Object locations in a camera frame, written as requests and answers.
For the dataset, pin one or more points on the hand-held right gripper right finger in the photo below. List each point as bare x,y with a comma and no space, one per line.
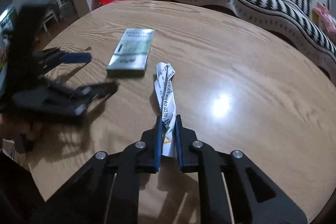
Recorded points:
179,145

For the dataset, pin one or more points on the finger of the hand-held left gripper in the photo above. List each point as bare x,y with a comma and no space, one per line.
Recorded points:
78,92
76,58

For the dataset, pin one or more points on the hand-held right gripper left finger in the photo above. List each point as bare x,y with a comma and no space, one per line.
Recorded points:
158,145

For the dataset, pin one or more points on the silver blue wrapper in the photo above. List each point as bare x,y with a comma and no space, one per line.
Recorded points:
165,98

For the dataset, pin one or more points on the silver green box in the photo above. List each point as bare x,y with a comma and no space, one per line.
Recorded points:
131,53

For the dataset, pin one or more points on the white shelf unit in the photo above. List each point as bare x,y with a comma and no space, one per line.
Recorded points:
59,1

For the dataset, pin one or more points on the black white striped sofa cover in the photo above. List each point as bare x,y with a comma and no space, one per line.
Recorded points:
257,1

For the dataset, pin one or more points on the pink printed pillow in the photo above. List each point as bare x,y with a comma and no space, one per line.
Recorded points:
325,18

